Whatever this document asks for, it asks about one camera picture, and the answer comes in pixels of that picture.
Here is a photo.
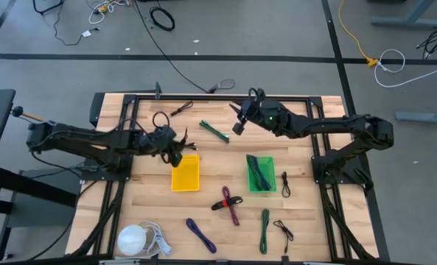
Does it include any black knob wooden handle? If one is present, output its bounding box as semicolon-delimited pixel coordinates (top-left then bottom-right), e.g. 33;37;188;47
10;105;46;123

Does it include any grey looped floor cable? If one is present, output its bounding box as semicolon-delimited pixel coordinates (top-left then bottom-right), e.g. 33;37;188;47
206;78;237;94

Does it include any yellow plastic basket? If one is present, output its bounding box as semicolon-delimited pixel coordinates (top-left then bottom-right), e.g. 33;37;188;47
171;154;201;193

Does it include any white round device with cable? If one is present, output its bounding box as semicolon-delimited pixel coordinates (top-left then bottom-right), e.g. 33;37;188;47
139;219;173;258

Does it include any red white braided cable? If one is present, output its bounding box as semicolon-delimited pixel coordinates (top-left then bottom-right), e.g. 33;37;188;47
222;185;240;227

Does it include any grey-blue desk foot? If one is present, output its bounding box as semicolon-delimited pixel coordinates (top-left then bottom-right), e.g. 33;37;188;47
371;0;437;30
394;105;437;125

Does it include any long black floor cable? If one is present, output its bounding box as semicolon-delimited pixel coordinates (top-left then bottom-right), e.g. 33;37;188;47
133;0;210;93

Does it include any blue braided cable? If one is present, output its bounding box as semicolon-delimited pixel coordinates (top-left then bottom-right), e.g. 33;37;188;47
254;156;273;191

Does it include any purple braided cable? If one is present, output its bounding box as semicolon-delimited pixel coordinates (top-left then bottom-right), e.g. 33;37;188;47
186;217;217;254

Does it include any yellow extension cable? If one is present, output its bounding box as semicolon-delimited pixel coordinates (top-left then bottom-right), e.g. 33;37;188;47
338;0;380;68

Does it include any white round dome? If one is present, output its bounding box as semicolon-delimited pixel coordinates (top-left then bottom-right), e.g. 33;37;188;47
116;225;147;257

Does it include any green plastic basket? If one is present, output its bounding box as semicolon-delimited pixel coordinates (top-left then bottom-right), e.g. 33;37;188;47
245;155;278;194

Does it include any black cable with white adapter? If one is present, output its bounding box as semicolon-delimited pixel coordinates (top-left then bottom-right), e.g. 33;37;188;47
52;3;101;47

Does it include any black cable with red strap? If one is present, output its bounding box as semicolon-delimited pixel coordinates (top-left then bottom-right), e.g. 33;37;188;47
211;196;244;211

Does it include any green braided cable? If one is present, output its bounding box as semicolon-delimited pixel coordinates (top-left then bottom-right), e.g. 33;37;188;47
246;154;265;191
198;119;231;144
259;208;270;255

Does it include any white floor cable tangle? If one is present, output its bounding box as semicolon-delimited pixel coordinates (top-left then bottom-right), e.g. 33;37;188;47
88;0;130;25

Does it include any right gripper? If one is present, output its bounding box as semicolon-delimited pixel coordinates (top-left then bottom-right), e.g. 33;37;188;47
229;90;289;135

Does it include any thin black cable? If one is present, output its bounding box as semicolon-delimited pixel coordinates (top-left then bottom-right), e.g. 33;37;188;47
281;171;291;198
273;219;295;255

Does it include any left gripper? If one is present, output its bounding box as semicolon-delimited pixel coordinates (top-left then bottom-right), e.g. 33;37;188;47
144;127;189;169

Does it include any black coiled floor cable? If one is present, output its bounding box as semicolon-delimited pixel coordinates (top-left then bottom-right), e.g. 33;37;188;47
149;6;176;32

